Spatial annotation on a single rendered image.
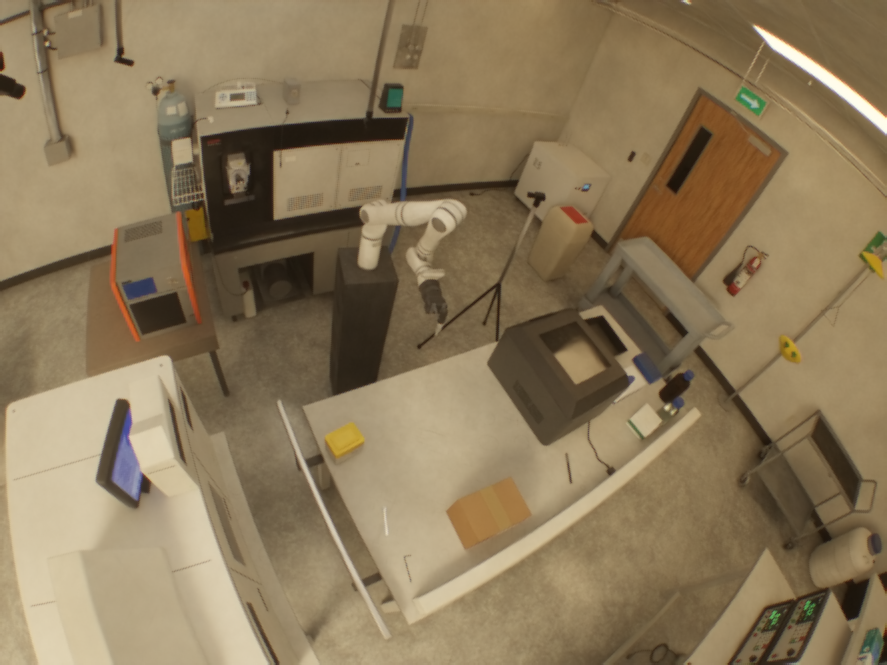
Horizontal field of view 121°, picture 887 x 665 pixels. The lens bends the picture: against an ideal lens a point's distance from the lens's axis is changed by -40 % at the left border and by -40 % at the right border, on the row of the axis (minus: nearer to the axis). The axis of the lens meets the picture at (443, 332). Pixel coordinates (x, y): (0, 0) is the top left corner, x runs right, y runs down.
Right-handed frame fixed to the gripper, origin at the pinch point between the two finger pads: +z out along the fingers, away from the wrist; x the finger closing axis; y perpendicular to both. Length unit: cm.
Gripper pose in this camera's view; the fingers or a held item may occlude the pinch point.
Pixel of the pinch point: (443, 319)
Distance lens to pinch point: 141.1
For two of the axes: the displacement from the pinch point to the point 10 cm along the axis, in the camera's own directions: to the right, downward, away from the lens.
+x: -9.4, 0.5, -3.5
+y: -2.5, 6.2, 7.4
